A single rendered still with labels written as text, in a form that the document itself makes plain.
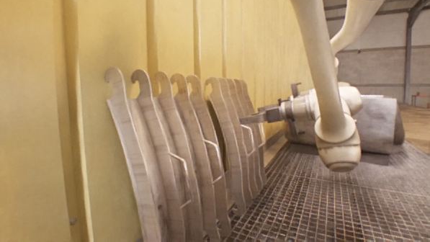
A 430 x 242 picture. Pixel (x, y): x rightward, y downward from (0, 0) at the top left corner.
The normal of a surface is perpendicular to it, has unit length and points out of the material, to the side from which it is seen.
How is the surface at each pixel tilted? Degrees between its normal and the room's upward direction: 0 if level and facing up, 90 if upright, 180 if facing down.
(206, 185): 90
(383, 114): 90
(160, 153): 90
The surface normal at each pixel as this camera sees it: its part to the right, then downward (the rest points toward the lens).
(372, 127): -0.59, 0.07
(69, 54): -0.18, 0.08
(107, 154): 0.88, 0.04
